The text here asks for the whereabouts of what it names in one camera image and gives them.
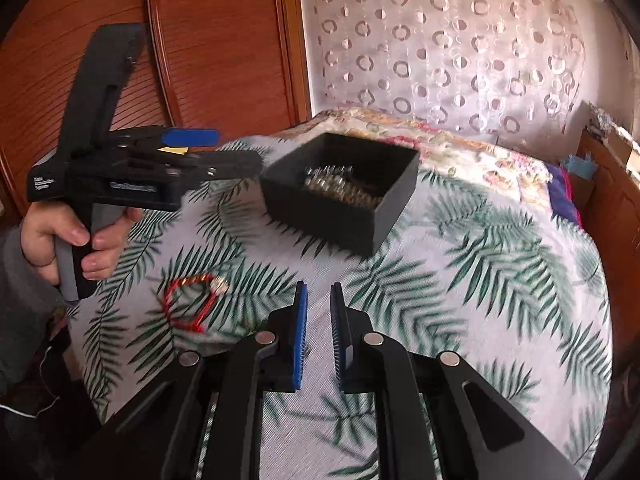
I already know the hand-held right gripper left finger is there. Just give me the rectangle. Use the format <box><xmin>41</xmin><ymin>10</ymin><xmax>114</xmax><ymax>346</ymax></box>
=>
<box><xmin>75</xmin><ymin>281</ymin><xmax>309</xmax><ymax>480</ymax></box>

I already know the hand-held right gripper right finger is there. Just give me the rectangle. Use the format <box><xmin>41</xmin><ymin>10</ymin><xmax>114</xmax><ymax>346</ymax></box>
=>
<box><xmin>330</xmin><ymin>282</ymin><xmax>584</xmax><ymax>480</ymax></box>

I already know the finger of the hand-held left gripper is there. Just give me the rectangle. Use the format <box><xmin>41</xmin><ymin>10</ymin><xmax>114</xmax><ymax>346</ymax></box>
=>
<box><xmin>104</xmin><ymin>125</ymin><xmax>221</xmax><ymax>156</ymax></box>
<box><xmin>134</xmin><ymin>155</ymin><xmax>264</xmax><ymax>181</ymax></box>

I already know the pinkish pearl necklace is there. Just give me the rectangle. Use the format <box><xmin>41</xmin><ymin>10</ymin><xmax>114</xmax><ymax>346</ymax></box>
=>
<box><xmin>302</xmin><ymin>164</ymin><xmax>356</xmax><ymax>201</ymax></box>

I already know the red cord bracelet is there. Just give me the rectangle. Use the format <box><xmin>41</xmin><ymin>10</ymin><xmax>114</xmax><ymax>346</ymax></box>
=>
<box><xmin>162</xmin><ymin>274</ymin><xmax>229</xmax><ymax>334</ymax></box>

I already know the black square box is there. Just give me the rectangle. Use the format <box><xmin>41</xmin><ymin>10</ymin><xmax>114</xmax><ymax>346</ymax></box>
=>
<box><xmin>260</xmin><ymin>132</ymin><xmax>421</xmax><ymax>257</ymax></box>

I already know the person's left forearm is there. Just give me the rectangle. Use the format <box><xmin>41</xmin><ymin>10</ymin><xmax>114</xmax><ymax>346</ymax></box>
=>
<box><xmin>0</xmin><ymin>229</ymin><xmax>69</xmax><ymax>397</ymax></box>

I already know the person's left hand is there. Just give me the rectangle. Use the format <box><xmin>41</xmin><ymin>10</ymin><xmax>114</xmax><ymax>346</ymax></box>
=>
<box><xmin>20</xmin><ymin>204</ymin><xmax>144</xmax><ymax>281</ymax></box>

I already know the brown wooden wardrobe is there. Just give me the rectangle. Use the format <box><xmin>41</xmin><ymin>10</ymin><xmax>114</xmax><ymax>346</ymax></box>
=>
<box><xmin>0</xmin><ymin>0</ymin><xmax>314</xmax><ymax>216</ymax></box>

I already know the leaf print cloth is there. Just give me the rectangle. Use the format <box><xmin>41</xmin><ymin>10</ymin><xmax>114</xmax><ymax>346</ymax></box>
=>
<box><xmin>67</xmin><ymin>135</ymin><xmax>614</xmax><ymax>480</ymax></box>

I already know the circle pattern curtain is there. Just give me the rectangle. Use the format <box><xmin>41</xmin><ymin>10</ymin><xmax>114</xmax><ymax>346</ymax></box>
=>
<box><xmin>297</xmin><ymin>0</ymin><xmax>599</xmax><ymax>149</ymax></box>

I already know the floral blanket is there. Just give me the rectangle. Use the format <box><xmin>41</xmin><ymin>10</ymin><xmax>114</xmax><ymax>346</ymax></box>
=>
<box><xmin>272</xmin><ymin>106</ymin><xmax>556</xmax><ymax>211</ymax></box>

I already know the blue blanket with red edge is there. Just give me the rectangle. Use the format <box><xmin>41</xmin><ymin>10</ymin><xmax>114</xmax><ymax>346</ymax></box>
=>
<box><xmin>545</xmin><ymin>160</ymin><xmax>586</xmax><ymax>231</ymax></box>

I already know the blue paper bag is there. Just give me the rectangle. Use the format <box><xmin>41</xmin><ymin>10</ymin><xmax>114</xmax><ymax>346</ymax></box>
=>
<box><xmin>562</xmin><ymin>150</ymin><xmax>599</xmax><ymax>181</ymax></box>

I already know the long wooden cabinet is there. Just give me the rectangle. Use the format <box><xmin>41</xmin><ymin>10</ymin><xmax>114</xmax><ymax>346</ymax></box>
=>
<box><xmin>575</xmin><ymin>130</ymin><xmax>640</xmax><ymax>287</ymax></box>

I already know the cardboard box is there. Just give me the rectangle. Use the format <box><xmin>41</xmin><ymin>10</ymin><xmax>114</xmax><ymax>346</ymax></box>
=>
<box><xmin>602</xmin><ymin>127</ymin><xmax>639</xmax><ymax>164</ymax></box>

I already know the patterned cloth pile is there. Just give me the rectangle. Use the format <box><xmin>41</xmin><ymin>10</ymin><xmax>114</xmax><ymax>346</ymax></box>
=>
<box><xmin>589</xmin><ymin>102</ymin><xmax>622</xmax><ymax>132</ymax></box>

